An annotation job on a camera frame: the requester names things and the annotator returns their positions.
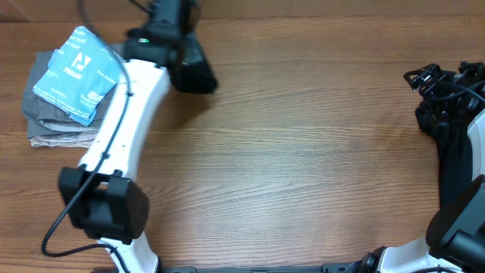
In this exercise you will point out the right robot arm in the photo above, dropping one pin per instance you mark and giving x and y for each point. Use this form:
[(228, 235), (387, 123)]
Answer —
[(454, 241)]

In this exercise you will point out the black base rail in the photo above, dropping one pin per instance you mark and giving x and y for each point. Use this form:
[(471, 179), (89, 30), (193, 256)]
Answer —
[(325, 268)]

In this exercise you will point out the beige folded garment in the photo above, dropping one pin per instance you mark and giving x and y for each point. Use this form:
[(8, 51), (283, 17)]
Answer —
[(51, 138)]

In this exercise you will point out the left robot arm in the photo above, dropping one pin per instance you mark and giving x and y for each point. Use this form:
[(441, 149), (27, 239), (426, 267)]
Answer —
[(100, 195)]

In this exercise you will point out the grey folded garment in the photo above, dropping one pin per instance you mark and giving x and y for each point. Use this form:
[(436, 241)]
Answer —
[(42, 115)]

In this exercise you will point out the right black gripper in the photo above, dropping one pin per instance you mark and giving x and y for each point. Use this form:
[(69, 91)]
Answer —
[(439, 77)]

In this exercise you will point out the black clothes pile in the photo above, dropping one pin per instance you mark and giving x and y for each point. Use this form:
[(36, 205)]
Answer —
[(460, 149)]

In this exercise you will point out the light blue folded garment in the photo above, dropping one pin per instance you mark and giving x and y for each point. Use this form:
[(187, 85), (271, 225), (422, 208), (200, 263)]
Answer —
[(80, 74)]

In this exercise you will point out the black t-shirt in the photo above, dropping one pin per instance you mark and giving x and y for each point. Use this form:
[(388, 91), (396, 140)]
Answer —
[(195, 74)]

